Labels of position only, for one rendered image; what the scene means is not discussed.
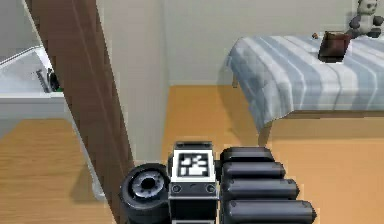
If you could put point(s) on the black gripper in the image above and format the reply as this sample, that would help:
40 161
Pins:
146 193

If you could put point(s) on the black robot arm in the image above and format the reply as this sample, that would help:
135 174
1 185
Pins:
253 186

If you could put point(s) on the brown wooden room door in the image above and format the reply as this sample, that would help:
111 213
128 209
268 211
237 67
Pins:
90 83

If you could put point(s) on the grey metal faucet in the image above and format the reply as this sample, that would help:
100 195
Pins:
45 81

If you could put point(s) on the white bathtub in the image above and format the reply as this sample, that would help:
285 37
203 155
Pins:
23 86

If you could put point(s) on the bed with striped blue blanket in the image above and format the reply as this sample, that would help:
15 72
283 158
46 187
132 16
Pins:
300 76

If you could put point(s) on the small brown object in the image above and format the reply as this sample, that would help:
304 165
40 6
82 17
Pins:
314 35

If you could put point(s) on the dark brown box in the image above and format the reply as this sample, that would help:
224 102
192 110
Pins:
333 46

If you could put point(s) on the grey and white teddy bear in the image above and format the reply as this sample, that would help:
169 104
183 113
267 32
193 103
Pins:
365 18

